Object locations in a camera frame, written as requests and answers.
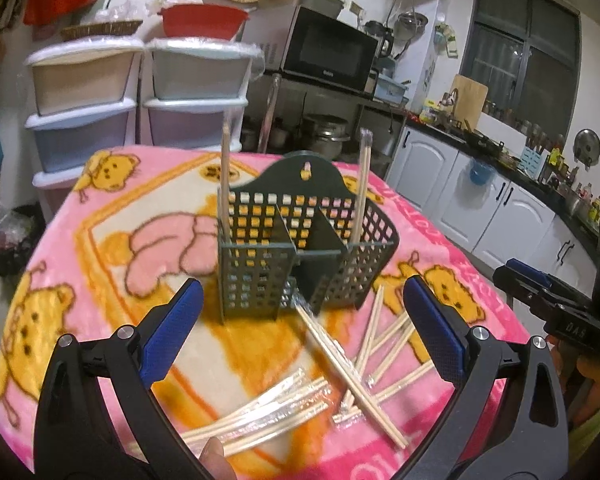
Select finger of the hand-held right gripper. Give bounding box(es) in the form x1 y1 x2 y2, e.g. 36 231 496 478
492 266 556 313
506 258 563 291

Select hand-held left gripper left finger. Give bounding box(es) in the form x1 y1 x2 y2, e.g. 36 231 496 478
34 277 216 480

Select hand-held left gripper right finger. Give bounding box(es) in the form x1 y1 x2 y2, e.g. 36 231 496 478
402 275 570 480

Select pile of chopsticks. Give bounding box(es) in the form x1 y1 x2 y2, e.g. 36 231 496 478
130 282 437 461

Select dark green perforated utensil holder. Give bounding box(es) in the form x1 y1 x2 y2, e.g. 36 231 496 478
216 151 400 322

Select chopstick pair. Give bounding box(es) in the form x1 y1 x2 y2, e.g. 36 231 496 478
220 121 232 241
350 129 373 246

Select person's right hand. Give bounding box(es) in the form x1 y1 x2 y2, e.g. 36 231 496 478
550 336 600 428

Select person's left hand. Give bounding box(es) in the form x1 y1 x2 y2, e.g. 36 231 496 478
200 435 227 480

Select white kitchen cabinets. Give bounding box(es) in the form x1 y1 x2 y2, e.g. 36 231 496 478
385 125 600 291

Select black kitchen counter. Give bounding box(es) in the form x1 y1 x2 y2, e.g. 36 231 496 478
407 115 600 246

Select blue hanging plastic basin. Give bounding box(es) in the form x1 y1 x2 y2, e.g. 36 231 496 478
469 159 496 186

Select pink printed bear blanket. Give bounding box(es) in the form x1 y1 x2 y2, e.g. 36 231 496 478
0 146 531 480

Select steel pot lid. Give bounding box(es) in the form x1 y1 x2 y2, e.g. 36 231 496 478
573 129 600 171

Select wooden cutting board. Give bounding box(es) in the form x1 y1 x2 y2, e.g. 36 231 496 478
450 74 489 131

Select black plastic bag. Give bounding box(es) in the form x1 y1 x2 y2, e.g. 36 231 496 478
0 202 46 278

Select stack of steel pots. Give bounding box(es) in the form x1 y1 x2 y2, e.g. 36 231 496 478
302 115 353 158

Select dark framed window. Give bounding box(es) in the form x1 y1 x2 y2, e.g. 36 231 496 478
461 0 581 126

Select light blue small appliance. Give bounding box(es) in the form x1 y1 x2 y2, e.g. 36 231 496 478
372 72 411 106

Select small steel pot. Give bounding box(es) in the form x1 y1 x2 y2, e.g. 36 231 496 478
269 117 291 146

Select metal shelf rack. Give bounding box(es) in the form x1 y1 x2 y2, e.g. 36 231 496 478
250 70 411 161

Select drawer unit with grey-blue drawer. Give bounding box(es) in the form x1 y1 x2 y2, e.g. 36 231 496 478
142 37 266 153

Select hanging metal pot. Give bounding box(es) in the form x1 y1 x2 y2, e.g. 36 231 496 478
396 11 429 43

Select drawer unit with cream drawer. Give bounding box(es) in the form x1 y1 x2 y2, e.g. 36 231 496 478
24 40 146 191

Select dark blender jug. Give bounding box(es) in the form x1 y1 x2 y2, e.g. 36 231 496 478
364 20 396 61

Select black microwave oven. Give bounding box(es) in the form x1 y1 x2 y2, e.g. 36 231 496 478
257 2 381 95

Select brown wicker basket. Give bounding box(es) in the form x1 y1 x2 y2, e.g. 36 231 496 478
60 20 145 42

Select red plastic basin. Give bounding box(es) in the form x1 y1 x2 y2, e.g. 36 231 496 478
159 4 251 41

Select metal baking pan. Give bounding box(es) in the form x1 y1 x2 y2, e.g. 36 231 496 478
257 0 345 20

